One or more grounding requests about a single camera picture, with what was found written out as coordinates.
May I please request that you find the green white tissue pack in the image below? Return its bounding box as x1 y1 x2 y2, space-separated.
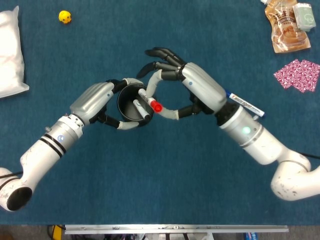
292 2 317 32

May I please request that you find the blue felt table cloth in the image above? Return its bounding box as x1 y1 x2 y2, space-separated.
0 0 320 226

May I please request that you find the aluminium table edge rail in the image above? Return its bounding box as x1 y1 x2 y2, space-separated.
64 224 290 235

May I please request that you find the brown spouted snack pouch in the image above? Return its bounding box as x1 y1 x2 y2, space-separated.
260 0 312 54

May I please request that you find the pink patterned paper sheet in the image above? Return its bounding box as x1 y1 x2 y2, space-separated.
291 59 320 94
273 59 310 90

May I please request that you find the yellow rubber duck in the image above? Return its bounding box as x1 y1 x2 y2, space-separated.
58 10 73 25

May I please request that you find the black-capped whiteboard marker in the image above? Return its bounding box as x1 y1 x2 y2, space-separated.
132 99 152 120

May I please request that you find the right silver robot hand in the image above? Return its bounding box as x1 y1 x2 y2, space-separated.
136 46 228 121

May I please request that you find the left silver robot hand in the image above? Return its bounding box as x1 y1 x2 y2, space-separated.
69 77 148 131

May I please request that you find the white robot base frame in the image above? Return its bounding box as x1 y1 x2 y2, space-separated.
143 233 213 240

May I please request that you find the yellow black device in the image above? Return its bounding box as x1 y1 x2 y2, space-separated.
51 224 66 240

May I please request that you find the black cylindrical pen cup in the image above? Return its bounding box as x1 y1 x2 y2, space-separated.
116 83 157 128

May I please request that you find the red-capped whiteboard marker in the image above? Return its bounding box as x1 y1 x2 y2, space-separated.
138 87 164 113

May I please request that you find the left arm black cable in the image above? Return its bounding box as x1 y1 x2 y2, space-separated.
0 170 24 191

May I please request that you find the blue-capped whiteboard marker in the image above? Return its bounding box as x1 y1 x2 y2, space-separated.
224 89 266 118

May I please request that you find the white pillow bag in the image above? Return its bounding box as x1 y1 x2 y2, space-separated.
0 5 30 99

